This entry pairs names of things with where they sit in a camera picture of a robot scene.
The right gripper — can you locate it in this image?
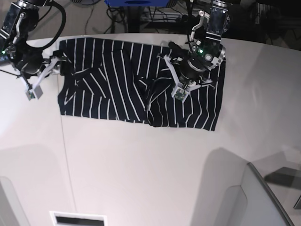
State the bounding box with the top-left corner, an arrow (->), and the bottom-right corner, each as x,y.
13,50 -> 71,100

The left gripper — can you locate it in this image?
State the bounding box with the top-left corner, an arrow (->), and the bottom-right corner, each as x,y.
158,41 -> 216,103

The navy white striped t-shirt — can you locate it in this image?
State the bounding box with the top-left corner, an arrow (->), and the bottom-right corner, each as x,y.
58,38 -> 226,131

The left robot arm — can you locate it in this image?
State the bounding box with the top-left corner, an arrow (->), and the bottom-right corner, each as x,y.
158,0 -> 230,102

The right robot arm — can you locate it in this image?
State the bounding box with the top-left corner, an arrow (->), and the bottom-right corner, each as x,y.
0,0 -> 68,100

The red lit power strip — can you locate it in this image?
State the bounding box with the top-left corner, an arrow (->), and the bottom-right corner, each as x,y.
140,11 -> 185,23

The grey partition panel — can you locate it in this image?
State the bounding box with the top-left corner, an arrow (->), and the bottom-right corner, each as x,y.
190,148 -> 294,226

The white slotted box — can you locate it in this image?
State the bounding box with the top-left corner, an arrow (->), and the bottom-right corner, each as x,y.
49,211 -> 108,226

